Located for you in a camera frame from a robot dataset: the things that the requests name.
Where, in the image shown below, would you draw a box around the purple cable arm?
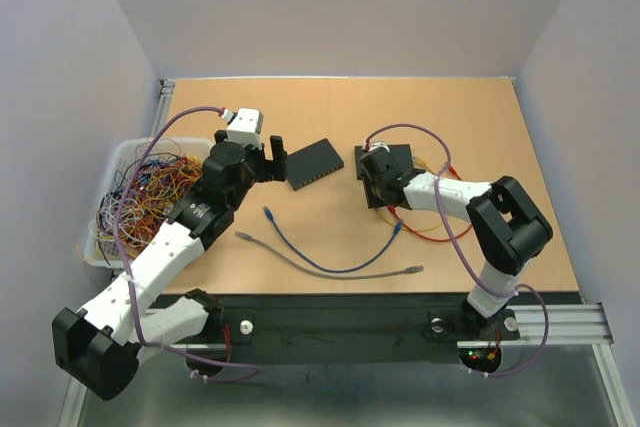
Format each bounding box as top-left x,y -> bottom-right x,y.
364,122 -> 553,379
113,105 -> 261,383

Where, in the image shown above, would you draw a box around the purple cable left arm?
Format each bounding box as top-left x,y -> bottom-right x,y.
113,105 -> 261,383

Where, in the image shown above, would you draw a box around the black network switch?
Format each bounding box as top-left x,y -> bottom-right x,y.
354,144 -> 414,181
286,138 -> 344,191

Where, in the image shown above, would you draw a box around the white plastic basket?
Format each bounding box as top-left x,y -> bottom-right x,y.
82,137 -> 213,269

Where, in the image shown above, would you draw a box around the yellow ethernet cable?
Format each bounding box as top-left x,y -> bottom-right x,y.
372,156 -> 450,234

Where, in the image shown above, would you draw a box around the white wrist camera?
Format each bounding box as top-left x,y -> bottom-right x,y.
221,108 -> 264,149
362,141 -> 390,153

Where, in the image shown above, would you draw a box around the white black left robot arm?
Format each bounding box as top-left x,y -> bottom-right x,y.
52,131 -> 287,400

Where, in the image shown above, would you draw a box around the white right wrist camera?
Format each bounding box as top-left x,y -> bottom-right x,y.
362,141 -> 390,153

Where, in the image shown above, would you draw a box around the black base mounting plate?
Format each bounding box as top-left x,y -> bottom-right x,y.
215,293 -> 520,366

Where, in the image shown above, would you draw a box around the red ethernet cable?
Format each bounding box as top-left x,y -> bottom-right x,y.
387,160 -> 474,244

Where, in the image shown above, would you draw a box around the grey ethernet cable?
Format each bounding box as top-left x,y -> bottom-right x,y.
234,230 -> 424,281

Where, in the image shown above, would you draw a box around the aluminium frame rail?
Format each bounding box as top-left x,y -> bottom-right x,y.
512,304 -> 613,346

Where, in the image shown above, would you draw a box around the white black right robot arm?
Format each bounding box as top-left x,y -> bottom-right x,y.
355,145 -> 553,337

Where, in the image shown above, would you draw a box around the blue ethernet cable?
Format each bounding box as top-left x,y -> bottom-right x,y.
263,206 -> 405,272

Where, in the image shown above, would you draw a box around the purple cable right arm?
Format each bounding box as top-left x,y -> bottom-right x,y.
364,122 -> 553,379

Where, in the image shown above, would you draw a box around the tangle of coloured wires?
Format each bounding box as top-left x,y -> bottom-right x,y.
74,142 -> 206,268

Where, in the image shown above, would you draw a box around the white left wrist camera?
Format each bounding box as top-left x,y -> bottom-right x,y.
221,108 -> 264,149

